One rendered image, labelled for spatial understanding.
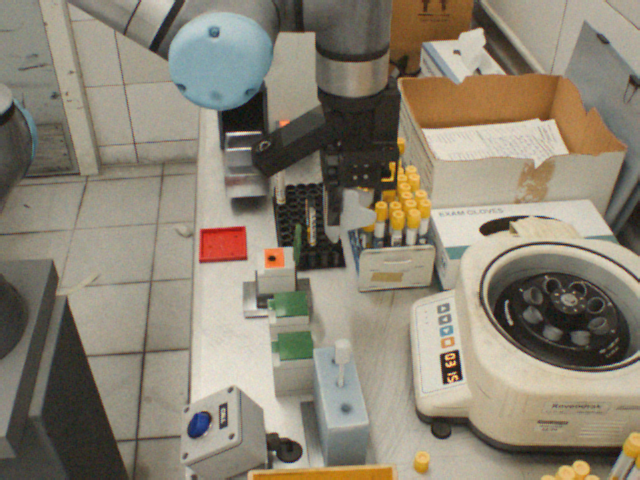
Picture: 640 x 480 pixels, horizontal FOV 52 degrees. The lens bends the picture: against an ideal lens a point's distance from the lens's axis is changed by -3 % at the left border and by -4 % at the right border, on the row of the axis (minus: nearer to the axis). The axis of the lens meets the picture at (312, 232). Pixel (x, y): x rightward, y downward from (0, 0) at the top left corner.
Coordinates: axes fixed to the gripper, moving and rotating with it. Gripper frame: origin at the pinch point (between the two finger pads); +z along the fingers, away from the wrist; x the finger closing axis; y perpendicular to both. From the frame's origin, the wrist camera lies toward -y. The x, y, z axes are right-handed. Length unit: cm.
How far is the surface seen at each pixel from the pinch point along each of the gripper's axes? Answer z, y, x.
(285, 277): 5.2, -5.5, -2.0
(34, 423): 13.1, -35.8, -16.7
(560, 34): -3, 48, 51
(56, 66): 51, -83, 161
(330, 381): 1.4, -1.6, -21.5
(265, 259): 3.6, -7.9, -0.2
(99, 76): 59, -70, 167
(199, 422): 3.9, -14.9, -23.9
